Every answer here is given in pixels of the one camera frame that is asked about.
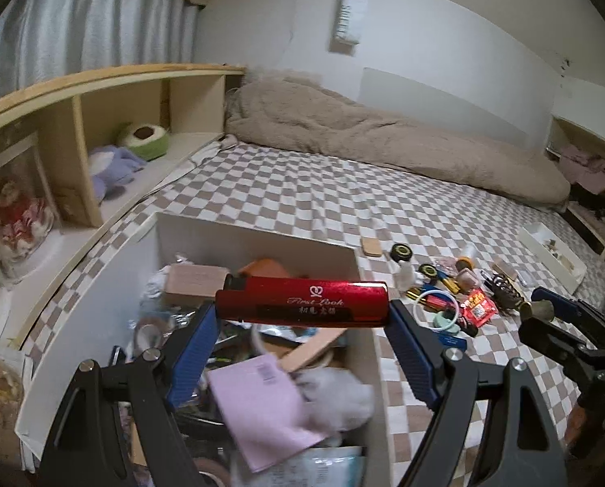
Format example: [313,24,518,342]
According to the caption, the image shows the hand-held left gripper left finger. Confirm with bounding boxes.
[37,302,222,487]

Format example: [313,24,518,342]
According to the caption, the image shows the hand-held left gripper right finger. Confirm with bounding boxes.
[388,298,570,487]

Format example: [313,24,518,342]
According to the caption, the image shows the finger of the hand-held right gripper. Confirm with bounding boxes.
[531,287,605,348]
[518,317,595,381]

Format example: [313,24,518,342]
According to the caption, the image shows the small olive green object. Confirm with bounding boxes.
[520,300,557,323]

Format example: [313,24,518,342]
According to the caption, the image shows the white ring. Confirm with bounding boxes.
[415,289,458,312]

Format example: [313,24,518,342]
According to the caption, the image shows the glossy red lighter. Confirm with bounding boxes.
[214,274,391,328]

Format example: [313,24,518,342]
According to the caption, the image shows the white storage box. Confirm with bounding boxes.
[15,211,392,487]

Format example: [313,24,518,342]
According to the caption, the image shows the mint tape measure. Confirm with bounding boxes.
[433,312,460,336]

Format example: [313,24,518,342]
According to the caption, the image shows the white tray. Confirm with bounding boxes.
[517,223,586,292]

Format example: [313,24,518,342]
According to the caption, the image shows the brown cardboard box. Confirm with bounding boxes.
[163,264,229,308]

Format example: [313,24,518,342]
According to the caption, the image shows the red packet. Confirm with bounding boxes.
[460,289,499,328]

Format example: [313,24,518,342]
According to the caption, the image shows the white spray bottle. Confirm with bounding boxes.
[393,259,425,292]

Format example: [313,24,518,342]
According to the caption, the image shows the crumpled white plastic bag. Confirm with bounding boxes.
[140,264,174,315]

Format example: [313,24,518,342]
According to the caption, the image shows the pink paper booklet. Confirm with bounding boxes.
[206,354,328,472]

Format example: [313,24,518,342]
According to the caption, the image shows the white fluffy ball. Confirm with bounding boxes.
[292,365,377,434]

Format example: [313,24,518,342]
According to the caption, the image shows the wooden plank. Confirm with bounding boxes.
[279,330,351,373]

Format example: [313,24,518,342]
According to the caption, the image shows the clear roll with orange cap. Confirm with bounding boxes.
[455,243,478,271]

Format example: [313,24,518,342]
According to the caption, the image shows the pink clothes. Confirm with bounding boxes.
[559,143,605,194]

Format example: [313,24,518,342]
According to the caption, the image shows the pale blue packet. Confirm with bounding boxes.
[277,444,367,487]

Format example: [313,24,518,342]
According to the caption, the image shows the wardrobe shelf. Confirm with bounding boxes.
[543,114,605,265]

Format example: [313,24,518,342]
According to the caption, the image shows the checkered bed sheet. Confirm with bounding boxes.
[18,139,605,487]

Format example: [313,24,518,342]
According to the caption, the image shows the purple plush toy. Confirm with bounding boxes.
[86,144,148,201]

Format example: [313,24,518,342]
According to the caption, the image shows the green avocado plush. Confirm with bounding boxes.
[116,122,171,160]

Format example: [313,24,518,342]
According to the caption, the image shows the beige fluffy blanket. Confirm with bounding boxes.
[225,77,571,209]

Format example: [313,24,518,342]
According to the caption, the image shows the red doll in clear case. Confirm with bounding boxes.
[0,132,62,277]

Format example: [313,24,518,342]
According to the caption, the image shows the wooden shelf unit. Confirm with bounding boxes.
[0,63,247,351]

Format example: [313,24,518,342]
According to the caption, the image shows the grey curtain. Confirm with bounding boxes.
[0,0,204,110]

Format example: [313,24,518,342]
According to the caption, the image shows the white hanging bag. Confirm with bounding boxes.
[330,0,369,56]

